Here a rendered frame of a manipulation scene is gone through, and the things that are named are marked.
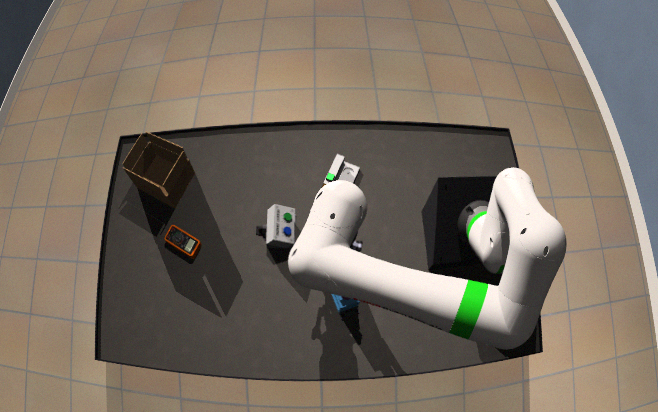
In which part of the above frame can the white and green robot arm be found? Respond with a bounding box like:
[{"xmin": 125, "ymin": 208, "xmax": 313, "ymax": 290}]
[{"xmin": 288, "ymin": 168, "xmax": 567, "ymax": 350}]

